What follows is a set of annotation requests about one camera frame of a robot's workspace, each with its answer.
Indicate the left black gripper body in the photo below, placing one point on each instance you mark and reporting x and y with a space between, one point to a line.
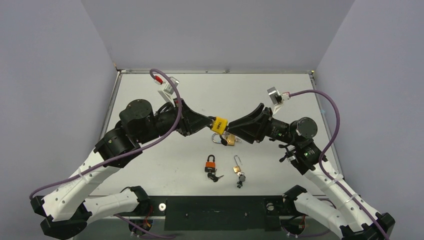
165 121

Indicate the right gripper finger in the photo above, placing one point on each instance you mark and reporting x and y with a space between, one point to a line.
256 114
248 128

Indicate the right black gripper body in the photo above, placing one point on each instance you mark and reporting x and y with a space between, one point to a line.
262 123

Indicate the large brass padlock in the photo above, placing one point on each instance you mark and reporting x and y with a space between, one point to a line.
226 139

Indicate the yellow padlock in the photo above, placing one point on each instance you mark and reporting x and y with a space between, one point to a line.
218 126

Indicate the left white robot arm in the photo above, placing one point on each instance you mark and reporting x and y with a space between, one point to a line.
69 209

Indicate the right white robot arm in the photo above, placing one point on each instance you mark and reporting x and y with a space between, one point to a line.
351 217

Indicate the small brass padlock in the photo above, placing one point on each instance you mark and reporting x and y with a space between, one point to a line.
237 168

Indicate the orange black padlock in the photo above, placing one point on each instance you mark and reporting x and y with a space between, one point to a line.
210 164

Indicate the black keys of orange padlock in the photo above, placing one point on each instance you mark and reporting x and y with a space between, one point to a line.
212 176

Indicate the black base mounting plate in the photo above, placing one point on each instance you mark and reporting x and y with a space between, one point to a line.
217 213

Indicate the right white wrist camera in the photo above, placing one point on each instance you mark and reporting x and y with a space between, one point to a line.
278 99

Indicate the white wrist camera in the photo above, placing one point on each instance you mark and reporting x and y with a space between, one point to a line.
165 90
278 99

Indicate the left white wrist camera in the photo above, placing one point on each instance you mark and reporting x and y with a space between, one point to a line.
165 90

